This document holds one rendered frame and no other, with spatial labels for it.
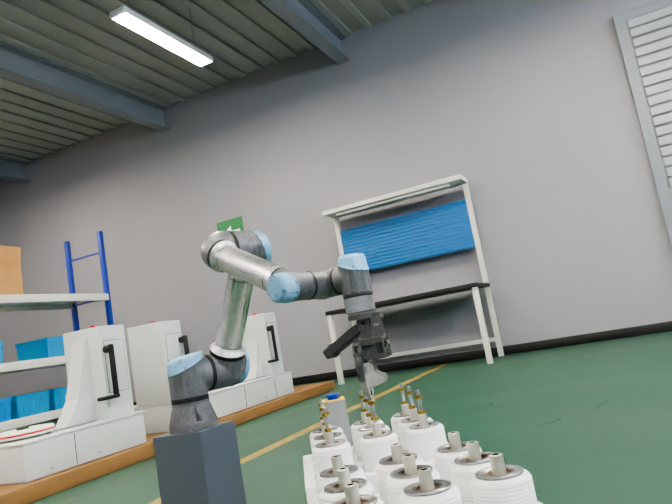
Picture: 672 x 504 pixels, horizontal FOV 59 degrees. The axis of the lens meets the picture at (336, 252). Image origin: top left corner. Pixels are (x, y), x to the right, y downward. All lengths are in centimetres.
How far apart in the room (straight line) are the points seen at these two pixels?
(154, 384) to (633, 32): 535
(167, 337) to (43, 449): 118
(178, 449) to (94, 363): 195
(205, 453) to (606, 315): 504
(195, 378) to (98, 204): 754
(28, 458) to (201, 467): 159
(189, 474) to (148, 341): 239
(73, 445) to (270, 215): 462
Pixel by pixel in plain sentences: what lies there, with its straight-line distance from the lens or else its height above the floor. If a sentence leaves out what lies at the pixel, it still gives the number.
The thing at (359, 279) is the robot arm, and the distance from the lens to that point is 148.
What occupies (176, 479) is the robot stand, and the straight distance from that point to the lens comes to 195.
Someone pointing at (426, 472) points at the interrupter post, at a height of 28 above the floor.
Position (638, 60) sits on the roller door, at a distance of 664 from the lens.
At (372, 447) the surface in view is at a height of 23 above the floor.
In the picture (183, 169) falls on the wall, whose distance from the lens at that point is 838.
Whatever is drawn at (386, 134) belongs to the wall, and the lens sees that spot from 700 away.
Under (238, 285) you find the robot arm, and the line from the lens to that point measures 188.
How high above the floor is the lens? 51
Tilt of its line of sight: 8 degrees up
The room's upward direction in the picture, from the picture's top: 10 degrees counter-clockwise
